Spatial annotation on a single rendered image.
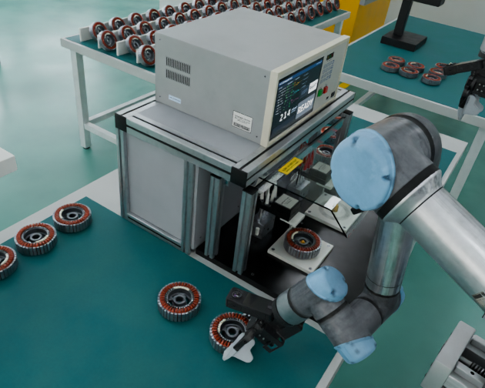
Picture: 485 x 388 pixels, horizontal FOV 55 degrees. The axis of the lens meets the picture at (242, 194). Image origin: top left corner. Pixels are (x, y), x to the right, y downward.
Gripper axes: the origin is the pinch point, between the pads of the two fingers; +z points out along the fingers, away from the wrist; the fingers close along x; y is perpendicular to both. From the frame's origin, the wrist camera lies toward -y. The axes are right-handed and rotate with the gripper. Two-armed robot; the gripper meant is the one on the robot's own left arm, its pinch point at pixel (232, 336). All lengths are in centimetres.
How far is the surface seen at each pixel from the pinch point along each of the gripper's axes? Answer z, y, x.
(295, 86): -40, -29, 43
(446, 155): -24, 44, 131
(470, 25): -10, 95, 565
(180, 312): 4.8, -13.2, -0.9
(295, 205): -15.2, -5.4, 38.1
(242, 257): -3.9, -8.4, 19.4
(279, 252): -2.8, 0.8, 32.2
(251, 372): -3.1, 7.2, -6.8
